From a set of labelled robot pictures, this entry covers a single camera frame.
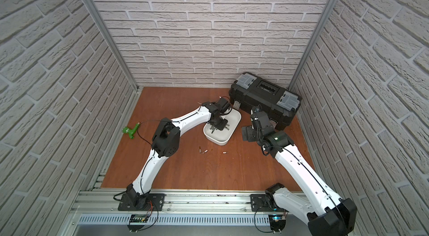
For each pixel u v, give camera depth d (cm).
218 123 86
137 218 73
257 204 73
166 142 61
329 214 37
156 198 75
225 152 89
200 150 89
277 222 71
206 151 90
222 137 92
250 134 68
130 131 96
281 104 90
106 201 76
